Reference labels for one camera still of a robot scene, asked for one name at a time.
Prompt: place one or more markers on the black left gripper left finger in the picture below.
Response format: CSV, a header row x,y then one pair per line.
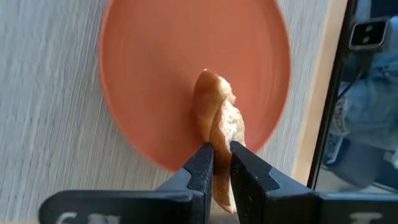
x,y
196,180

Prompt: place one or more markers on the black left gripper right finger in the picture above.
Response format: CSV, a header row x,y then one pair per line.
x,y
248,180

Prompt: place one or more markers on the toasted bread slice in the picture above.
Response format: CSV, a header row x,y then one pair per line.
x,y
214,109

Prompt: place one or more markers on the orange plate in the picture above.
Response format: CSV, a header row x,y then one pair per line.
x,y
149,77

